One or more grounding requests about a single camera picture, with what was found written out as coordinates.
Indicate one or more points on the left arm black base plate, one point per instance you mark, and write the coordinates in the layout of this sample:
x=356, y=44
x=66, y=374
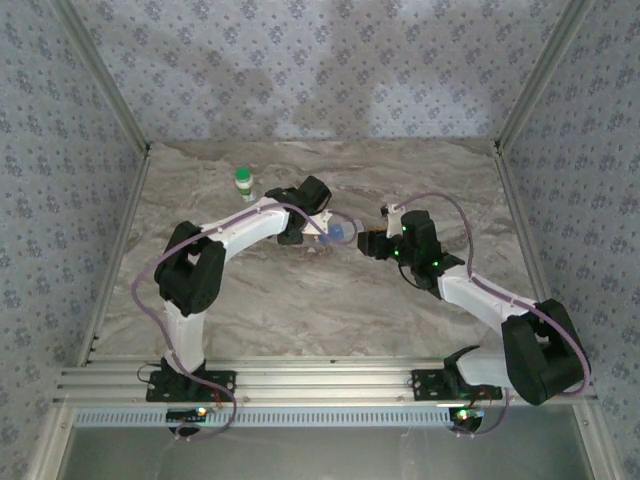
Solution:
x=220, y=385

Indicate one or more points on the small controller board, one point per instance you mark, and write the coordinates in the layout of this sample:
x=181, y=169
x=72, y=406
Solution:
x=187, y=414
x=467, y=415

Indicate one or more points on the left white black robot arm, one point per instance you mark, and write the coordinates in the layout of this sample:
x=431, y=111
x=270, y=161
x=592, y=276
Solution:
x=187, y=340

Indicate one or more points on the blue weekly pill organizer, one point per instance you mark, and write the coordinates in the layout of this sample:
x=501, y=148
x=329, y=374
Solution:
x=337, y=231

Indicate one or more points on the white pill bottle green cap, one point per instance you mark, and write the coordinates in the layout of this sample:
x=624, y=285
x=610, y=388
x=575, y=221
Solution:
x=245, y=187

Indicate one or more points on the aluminium frame post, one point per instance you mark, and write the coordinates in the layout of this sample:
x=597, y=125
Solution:
x=541, y=75
x=104, y=75

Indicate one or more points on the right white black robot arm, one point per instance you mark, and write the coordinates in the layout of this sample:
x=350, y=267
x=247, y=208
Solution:
x=475, y=300

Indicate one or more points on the aluminium mounting rail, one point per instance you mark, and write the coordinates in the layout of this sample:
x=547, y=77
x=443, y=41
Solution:
x=325, y=380

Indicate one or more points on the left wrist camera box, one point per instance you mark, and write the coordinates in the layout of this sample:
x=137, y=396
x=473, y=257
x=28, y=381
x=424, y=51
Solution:
x=320, y=222

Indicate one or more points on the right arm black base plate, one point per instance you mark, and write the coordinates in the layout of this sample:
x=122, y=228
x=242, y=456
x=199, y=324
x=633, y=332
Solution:
x=425, y=385

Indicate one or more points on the grey metal lower shelf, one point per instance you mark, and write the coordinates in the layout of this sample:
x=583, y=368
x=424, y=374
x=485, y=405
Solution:
x=325, y=455

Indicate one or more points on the aluminium table side rail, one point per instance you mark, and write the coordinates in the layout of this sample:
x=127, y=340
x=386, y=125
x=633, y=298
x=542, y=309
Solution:
x=132, y=200
x=515, y=200

